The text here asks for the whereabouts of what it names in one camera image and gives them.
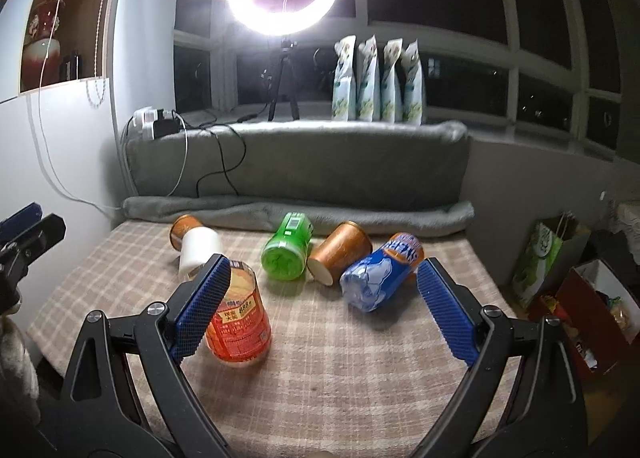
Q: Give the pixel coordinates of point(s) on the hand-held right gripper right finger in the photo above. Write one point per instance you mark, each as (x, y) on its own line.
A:
(445, 310)

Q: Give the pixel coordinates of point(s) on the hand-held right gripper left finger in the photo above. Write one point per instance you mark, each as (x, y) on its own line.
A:
(200, 310)

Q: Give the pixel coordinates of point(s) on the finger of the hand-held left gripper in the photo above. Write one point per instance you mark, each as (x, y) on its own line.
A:
(20, 216)
(42, 234)

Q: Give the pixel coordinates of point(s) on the blue paper cup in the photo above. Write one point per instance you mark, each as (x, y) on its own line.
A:
(382, 274)

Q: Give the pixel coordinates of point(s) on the person's left forearm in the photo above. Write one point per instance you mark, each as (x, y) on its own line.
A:
(14, 360)

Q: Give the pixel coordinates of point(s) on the red and orange plastic cup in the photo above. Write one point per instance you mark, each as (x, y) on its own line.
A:
(241, 334)

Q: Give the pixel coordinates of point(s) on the white and brown paper cup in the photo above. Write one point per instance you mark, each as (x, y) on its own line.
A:
(199, 247)

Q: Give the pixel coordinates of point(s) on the green paper cup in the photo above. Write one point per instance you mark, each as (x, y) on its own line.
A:
(287, 250)

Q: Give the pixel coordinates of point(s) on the green paper bag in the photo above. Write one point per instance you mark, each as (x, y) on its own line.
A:
(540, 258)

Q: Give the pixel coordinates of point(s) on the plaid table cloth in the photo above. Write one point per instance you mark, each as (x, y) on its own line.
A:
(325, 378)

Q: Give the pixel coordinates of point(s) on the grey rolled blanket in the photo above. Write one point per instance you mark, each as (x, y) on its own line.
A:
(300, 215)

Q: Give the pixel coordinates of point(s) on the red cardboard box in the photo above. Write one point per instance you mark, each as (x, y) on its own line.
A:
(590, 328)

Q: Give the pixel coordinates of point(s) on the white power strip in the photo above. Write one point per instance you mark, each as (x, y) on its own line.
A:
(142, 123)

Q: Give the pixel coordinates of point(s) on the small dark bottle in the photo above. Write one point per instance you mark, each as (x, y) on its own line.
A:
(71, 67)

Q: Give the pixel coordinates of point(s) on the red and white vase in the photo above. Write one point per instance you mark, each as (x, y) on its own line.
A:
(40, 55)

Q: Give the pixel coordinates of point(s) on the black charger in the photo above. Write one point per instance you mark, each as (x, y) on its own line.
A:
(166, 127)

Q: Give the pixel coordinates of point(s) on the grey padded cushion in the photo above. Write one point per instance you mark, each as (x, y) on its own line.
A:
(325, 163)

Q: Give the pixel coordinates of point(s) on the white green snack bag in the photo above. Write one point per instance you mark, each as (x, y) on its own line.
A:
(392, 85)
(414, 90)
(367, 85)
(345, 85)

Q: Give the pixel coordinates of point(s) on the black tripod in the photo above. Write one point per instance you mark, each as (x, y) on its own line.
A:
(283, 83)

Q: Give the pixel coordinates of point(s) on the wooden wall shelf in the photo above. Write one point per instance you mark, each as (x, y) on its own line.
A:
(85, 13)

